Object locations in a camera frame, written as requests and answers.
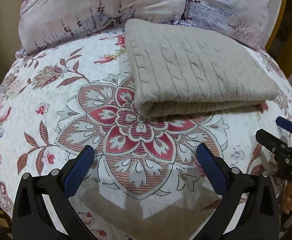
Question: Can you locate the beige cable-knit sweater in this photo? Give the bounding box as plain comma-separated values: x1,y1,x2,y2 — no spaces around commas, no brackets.
125,19,279,118

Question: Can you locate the person's right hand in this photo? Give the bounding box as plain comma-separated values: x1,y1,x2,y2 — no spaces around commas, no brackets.
281,181,292,215

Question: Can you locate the floral bed sheet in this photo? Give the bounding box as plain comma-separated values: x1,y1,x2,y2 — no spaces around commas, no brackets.
0,30,292,239

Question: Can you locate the pink pillow lavender print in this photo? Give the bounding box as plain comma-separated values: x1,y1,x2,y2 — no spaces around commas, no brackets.
185,0,269,49

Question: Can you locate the pink pillow plain side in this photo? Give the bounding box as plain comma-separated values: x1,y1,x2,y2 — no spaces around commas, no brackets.
18,0,187,55

